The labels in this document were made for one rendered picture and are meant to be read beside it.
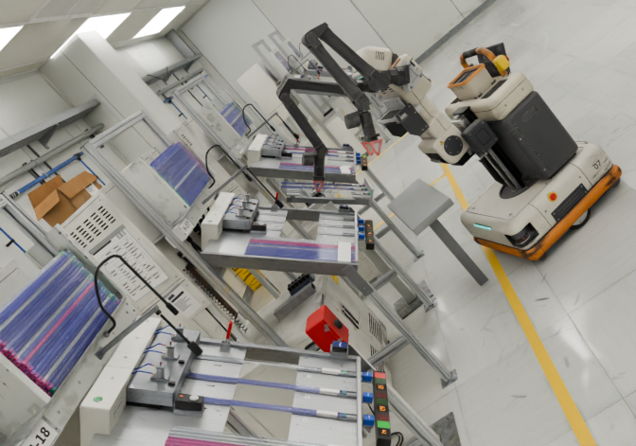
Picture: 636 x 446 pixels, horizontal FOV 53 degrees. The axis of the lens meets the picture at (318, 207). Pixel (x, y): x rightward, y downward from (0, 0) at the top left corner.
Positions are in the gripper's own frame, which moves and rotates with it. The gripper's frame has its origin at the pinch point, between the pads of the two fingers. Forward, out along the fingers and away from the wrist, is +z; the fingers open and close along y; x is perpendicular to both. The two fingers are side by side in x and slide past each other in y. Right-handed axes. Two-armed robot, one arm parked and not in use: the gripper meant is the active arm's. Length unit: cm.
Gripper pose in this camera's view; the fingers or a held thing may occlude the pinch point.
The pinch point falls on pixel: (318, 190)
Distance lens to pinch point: 361.9
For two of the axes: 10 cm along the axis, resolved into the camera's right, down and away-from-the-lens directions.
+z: -0.4, 9.7, 2.4
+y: 0.4, 2.4, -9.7
